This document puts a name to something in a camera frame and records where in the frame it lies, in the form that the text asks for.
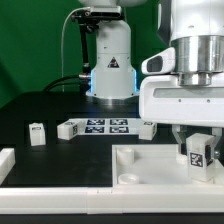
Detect white square table top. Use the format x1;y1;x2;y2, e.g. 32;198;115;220
111;143;224;187

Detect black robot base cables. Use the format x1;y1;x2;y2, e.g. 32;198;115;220
42;75;92;94

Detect black camera stand pole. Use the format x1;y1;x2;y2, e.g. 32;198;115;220
79;24;91;74

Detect white camera cable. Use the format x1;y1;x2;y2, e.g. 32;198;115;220
60;7;90;93

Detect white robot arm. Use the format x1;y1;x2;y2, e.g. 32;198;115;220
79;0;224;128

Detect fiducial marker sheet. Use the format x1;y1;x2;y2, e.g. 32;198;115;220
71;118;143;135

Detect black camera on mount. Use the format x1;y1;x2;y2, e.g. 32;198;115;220
71;6;123;24

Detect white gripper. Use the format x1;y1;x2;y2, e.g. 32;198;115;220
139;73;224;159

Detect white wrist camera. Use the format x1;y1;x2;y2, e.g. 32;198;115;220
141;47;176;75

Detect white U-shaped fence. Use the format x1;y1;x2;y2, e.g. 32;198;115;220
0;148;224;214

